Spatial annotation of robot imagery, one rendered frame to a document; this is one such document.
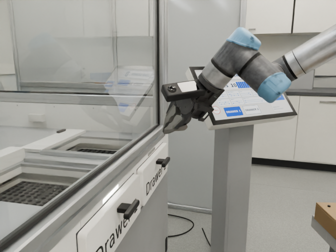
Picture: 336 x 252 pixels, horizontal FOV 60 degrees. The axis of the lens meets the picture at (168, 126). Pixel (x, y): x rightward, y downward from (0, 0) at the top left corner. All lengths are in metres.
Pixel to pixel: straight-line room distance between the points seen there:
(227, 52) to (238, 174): 0.91
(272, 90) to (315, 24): 3.18
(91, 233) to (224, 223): 1.13
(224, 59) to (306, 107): 2.83
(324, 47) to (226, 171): 0.85
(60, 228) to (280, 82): 0.55
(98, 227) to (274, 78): 0.50
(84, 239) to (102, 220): 0.06
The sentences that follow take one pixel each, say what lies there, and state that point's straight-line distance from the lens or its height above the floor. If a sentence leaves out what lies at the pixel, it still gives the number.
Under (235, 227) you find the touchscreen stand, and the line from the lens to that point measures 1.68.
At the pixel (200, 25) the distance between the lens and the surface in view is 2.25.
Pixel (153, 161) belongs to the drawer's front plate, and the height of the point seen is 0.92.
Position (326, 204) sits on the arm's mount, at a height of 0.81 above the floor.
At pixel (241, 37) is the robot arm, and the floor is 1.28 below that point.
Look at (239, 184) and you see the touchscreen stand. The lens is 1.58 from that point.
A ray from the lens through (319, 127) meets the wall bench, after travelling 3.60.
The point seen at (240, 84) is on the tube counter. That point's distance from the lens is 1.46.
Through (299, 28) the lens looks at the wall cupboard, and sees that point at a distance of 3.86.
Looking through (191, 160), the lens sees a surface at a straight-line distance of 2.38.
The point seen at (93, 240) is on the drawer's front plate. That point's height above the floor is 0.90.
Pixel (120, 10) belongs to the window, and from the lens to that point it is 0.74.
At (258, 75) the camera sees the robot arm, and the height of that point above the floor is 1.19.
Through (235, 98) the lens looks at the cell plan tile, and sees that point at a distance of 1.38.
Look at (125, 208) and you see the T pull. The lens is 0.66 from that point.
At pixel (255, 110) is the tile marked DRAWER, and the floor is 1.00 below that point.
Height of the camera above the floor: 1.22
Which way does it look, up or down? 12 degrees down
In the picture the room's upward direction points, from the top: straight up
